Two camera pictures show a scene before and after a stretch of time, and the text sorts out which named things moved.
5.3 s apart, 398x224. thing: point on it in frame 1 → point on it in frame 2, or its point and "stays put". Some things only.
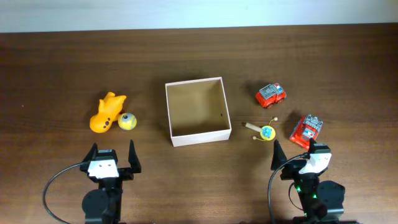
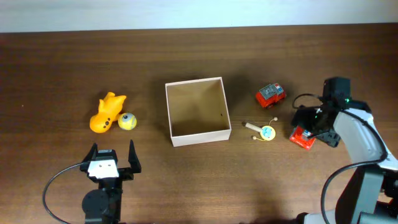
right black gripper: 293,167 → 306,113
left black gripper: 132,158 stays put
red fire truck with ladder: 308,127 stays put
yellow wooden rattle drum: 267,132 stays put
